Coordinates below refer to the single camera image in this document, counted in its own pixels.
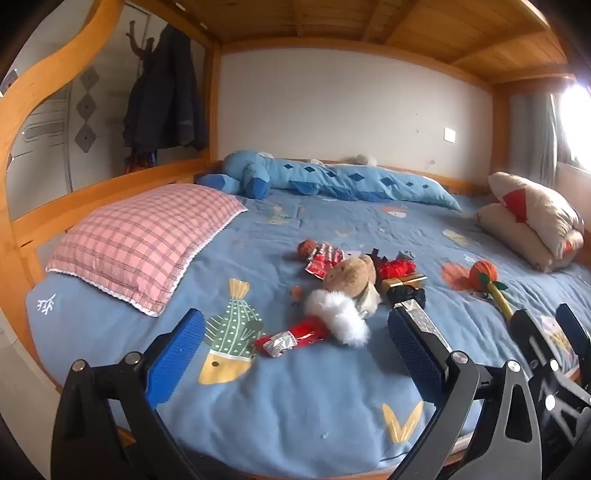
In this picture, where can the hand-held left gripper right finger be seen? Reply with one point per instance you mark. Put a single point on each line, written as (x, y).
(418, 360)

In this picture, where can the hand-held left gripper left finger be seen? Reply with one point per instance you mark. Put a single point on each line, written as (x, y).
(178, 350)

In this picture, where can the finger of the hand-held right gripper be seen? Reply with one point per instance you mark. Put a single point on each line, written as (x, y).
(572, 327)
(531, 334)

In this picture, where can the red snack wrapper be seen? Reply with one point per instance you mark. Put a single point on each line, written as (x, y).
(295, 339)
(323, 263)

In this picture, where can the gold box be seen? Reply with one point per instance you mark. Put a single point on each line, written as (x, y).
(401, 280)

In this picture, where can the white fluffy fur piece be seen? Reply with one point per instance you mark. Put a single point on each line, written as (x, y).
(337, 314)

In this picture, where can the red cloth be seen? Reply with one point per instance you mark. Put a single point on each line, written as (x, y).
(397, 267)

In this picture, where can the grey rolled sock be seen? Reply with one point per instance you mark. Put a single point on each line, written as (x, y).
(406, 254)

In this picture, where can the brown teddy bear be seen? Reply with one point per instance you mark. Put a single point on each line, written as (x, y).
(348, 277)

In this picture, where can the dark red hair band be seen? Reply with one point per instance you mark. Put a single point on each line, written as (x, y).
(376, 254)

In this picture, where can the cream pillow with red print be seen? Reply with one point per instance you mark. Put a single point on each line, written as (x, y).
(535, 217)

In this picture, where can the pink plaid pillow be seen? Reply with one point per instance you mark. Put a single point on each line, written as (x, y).
(138, 240)

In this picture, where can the crumpled red snack wrapper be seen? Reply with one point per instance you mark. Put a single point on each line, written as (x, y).
(295, 339)

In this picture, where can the blue printed bedsheet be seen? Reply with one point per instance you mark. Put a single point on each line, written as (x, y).
(286, 406)

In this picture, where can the small orange scrap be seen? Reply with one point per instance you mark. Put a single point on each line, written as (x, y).
(295, 291)

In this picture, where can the orange rolled sock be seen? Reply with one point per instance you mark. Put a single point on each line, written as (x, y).
(305, 248)

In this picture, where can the blue and orange bag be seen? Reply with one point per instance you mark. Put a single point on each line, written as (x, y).
(138, 161)

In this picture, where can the grey curtain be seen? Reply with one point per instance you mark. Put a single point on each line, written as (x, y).
(531, 138)

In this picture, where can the long blue plush toy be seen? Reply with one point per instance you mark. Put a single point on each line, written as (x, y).
(323, 177)

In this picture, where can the bright window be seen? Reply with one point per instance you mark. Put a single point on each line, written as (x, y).
(575, 120)

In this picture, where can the white plush toy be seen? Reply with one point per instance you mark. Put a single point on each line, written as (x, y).
(362, 159)

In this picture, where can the dark hanging jacket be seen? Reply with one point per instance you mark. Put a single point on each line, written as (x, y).
(166, 97)

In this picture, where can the white wardrobe with diamond pattern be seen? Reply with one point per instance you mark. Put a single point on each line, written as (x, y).
(87, 106)

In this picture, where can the white wall switch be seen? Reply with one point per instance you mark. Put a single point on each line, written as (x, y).
(449, 134)

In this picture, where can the wooden bunk bed frame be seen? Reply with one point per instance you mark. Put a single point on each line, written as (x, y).
(41, 83)

